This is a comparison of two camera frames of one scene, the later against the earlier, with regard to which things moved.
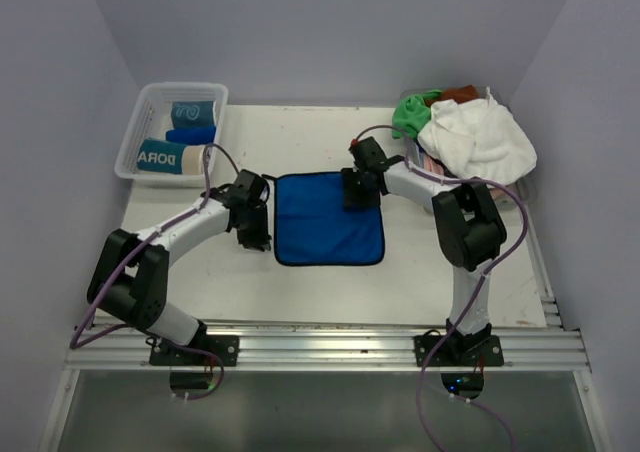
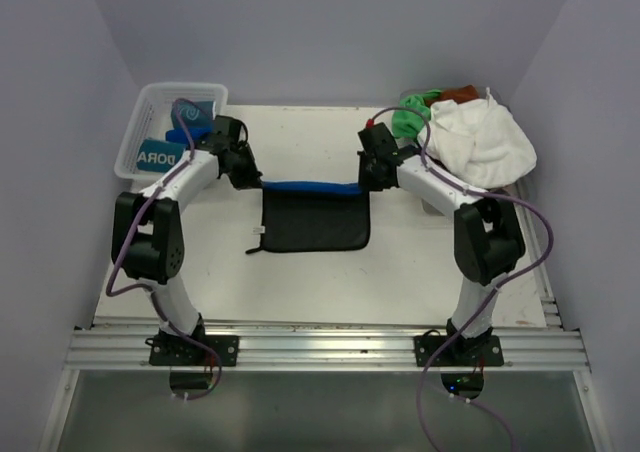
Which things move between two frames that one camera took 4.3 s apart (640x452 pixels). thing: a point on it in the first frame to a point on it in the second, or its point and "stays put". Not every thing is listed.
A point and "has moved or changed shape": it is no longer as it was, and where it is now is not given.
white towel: [478, 139] stays put
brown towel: [459, 94] stays put
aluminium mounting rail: [556, 343] stays put
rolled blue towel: [192, 135] stays put
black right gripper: [350, 196] to [364, 182]
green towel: [412, 113] stays put
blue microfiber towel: [313, 227] has moved or changed shape
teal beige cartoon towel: [165, 157] stays put
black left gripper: [261, 239] to [251, 178]
